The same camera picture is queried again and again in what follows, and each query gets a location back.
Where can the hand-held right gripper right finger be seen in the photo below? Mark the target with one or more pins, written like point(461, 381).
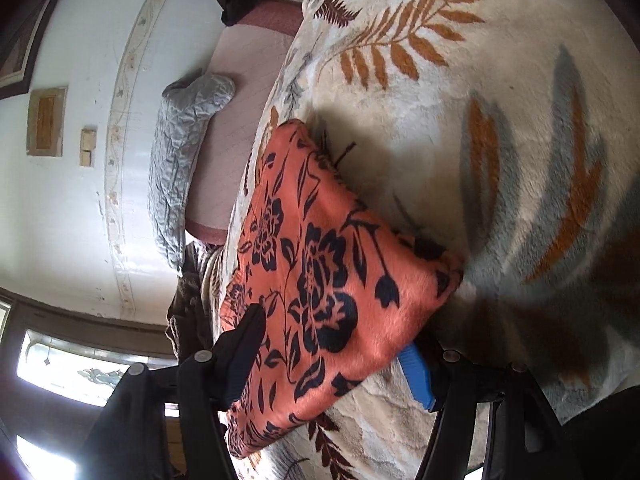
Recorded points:
point(417, 375)

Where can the dark framed wall picture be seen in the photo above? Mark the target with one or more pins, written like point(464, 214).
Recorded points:
point(20, 55)

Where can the orange black floral cloth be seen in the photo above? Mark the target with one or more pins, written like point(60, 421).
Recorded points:
point(325, 260)

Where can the brown fleece garment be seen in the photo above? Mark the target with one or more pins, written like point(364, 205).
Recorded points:
point(187, 300)

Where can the grey quilted pillow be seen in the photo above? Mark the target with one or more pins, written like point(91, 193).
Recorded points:
point(180, 160)

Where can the cream leaf-print fleece blanket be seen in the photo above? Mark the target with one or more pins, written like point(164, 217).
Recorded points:
point(500, 85)

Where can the pink bed sheet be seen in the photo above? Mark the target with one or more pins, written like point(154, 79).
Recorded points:
point(235, 140)

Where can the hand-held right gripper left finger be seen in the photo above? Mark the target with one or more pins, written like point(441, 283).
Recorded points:
point(245, 350)

